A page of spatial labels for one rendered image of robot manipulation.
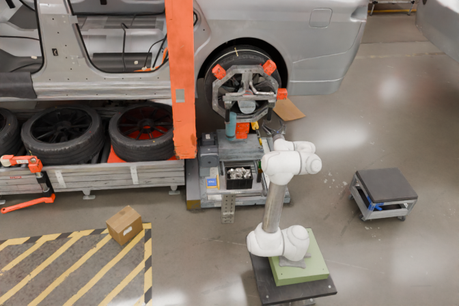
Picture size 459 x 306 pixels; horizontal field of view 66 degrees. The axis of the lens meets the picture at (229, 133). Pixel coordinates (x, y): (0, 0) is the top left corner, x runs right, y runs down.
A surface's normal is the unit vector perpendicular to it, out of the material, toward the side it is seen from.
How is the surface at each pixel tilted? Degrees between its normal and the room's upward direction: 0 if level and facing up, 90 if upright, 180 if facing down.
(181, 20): 90
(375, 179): 0
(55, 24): 87
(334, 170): 0
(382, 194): 0
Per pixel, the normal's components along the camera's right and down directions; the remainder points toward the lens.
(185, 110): 0.11, 0.65
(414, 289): 0.04, -0.76
